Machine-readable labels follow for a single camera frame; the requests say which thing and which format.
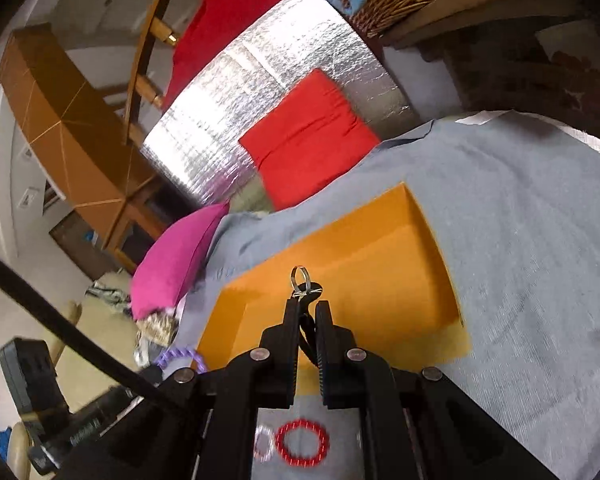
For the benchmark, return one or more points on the beige sofa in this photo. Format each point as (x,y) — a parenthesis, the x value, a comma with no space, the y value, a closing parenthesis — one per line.
(78,381)

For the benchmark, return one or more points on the grey bed blanket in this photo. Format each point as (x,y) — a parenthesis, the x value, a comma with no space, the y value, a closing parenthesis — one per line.
(513,203)

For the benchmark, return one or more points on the wooden cabinet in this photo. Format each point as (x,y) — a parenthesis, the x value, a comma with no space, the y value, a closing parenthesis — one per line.
(78,138)

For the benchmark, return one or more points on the wooden shelf table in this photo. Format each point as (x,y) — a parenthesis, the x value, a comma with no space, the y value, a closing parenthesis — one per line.
(532,56)

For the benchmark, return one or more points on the wooden chair frame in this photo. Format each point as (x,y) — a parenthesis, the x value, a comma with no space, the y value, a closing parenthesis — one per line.
(141,89)

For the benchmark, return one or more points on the large red cushion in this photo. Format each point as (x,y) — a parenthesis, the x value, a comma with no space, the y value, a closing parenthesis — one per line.
(214,26)

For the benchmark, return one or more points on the gold patterned pouch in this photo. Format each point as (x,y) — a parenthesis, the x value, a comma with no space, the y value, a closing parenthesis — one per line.
(159,327)

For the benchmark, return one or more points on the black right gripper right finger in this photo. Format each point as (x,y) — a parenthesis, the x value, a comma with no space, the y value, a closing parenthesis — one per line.
(386,399)

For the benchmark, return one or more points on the magenta pillow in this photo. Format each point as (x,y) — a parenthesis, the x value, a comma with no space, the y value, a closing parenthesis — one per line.
(174,261)

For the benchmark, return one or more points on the silver foil insulation panel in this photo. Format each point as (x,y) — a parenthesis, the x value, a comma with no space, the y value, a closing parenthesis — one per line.
(195,143)

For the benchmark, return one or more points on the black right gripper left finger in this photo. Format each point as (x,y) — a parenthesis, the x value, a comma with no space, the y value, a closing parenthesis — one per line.
(264,377)

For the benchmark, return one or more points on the orange cardboard box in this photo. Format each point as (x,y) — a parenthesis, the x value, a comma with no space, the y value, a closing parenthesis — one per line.
(384,279)

